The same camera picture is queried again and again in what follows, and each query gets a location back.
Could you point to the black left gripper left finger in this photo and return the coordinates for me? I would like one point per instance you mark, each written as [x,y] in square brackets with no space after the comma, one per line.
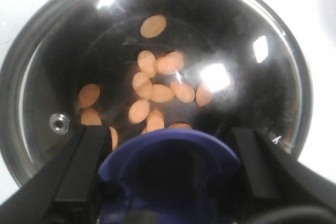
[67,189]

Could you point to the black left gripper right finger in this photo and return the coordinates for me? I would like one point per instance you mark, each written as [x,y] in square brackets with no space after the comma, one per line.
[273,187]

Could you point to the orange ham slice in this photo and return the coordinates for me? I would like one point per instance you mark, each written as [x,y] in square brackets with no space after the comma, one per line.
[139,111]
[146,61]
[114,138]
[182,91]
[153,26]
[170,64]
[90,116]
[88,95]
[203,94]
[142,85]
[155,121]
[162,93]

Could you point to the glass lid blue knob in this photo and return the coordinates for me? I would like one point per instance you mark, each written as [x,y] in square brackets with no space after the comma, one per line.
[173,175]

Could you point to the dark blue saucepan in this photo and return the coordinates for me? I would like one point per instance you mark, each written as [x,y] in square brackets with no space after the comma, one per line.
[241,48]

